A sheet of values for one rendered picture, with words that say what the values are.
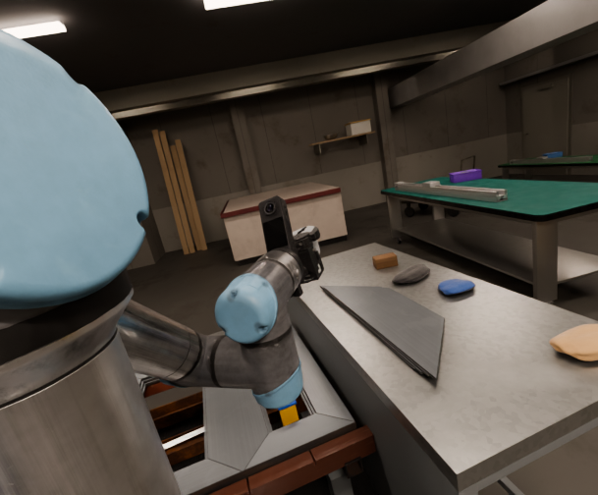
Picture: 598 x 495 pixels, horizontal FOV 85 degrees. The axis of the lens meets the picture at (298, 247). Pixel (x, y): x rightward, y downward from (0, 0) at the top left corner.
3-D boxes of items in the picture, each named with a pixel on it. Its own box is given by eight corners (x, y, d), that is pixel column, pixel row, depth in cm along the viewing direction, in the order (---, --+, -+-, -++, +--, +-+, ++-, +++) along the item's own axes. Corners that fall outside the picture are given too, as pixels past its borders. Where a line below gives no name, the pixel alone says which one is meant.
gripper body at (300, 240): (291, 275, 66) (270, 302, 55) (277, 236, 65) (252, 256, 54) (326, 267, 64) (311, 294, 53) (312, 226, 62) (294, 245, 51)
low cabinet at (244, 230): (317, 219, 848) (310, 182, 822) (349, 241, 593) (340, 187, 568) (237, 238, 825) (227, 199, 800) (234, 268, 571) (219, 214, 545)
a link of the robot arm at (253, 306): (219, 352, 41) (201, 291, 39) (254, 310, 51) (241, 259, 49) (276, 352, 39) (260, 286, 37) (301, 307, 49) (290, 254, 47)
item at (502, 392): (278, 278, 177) (276, 271, 176) (375, 248, 192) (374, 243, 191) (458, 492, 56) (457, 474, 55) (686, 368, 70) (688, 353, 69)
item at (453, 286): (452, 300, 110) (451, 292, 109) (431, 291, 119) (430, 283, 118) (479, 289, 113) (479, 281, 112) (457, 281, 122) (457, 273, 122)
